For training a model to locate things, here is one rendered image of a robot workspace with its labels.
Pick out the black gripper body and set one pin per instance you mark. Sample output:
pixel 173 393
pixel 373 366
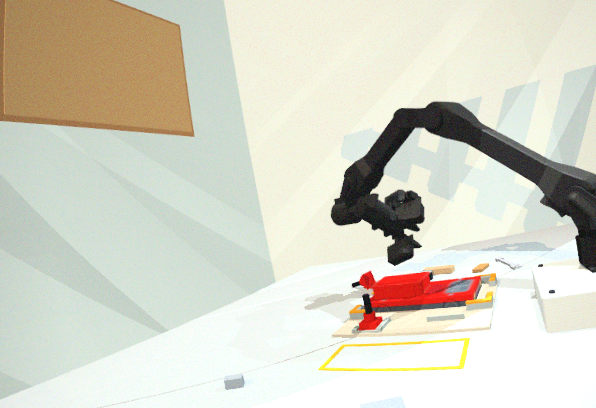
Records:
pixel 402 250

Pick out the yellow rectangular outline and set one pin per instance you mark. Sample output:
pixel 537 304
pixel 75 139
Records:
pixel 461 364

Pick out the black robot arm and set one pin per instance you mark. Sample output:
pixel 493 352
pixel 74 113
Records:
pixel 567 189

